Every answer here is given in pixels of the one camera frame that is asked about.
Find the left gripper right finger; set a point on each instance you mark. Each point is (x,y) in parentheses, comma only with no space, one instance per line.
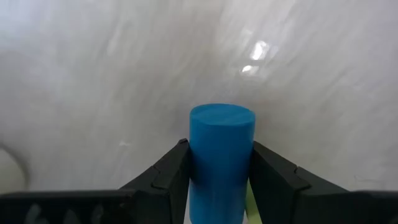
(273,186)

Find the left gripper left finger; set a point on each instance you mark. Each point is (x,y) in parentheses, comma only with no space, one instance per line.
(164,186)

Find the small green block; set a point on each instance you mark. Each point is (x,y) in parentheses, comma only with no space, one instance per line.
(252,208)

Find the blue cylinder block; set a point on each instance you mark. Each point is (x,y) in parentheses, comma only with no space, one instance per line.
(220,155)

